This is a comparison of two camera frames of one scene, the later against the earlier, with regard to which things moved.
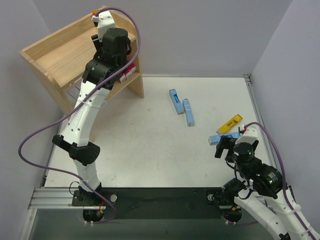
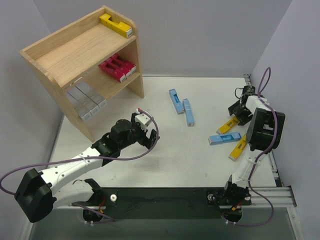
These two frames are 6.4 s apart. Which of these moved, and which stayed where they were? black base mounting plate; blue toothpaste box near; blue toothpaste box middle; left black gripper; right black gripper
Moved: left black gripper; right black gripper
Stayed: blue toothpaste box near; black base mounting plate; blue toothpaste box middle
